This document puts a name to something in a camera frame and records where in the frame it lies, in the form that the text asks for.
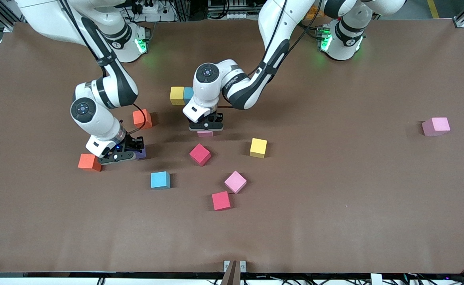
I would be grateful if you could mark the pale mauve foam cube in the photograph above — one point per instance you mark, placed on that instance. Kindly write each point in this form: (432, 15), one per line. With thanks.
(436, 126)

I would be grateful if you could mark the small white box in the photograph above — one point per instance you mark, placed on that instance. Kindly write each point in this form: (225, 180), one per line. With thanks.
(376, 279)

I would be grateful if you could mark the purple foam cube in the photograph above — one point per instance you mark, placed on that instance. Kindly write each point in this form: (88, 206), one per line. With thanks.
(141, 154)

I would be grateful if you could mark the small metal bracket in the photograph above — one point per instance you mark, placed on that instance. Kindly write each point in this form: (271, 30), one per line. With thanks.
(241, 266)

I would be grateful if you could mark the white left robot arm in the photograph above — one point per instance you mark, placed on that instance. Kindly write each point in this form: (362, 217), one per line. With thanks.
(208, 93)

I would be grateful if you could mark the red foam cube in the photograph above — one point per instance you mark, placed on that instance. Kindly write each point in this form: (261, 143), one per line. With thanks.
(200, 154)
(220, 200)

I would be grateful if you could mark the pile of orange packets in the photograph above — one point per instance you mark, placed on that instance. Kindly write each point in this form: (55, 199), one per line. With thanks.
(312, 16)

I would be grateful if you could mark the orange foam cube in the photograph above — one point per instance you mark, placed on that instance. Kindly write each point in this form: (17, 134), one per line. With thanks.
(140, 118)
(87, 162)

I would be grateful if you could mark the pink foam cube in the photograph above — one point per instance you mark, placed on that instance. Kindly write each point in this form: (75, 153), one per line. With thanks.
(205, 134)
(235, 182)

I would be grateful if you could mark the cyan foam cube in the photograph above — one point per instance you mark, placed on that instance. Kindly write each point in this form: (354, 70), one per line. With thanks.
(160, 180)
(188, 94)

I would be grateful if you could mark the white power strip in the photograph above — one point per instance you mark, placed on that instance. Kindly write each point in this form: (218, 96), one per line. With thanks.
(148, 8)
(232, 15)

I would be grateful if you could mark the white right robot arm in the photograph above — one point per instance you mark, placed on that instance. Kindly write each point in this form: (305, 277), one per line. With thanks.
(97, 122)

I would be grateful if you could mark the yellow foam cube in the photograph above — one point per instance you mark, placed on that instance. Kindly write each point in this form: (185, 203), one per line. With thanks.
(177, 95)
(258, 148)

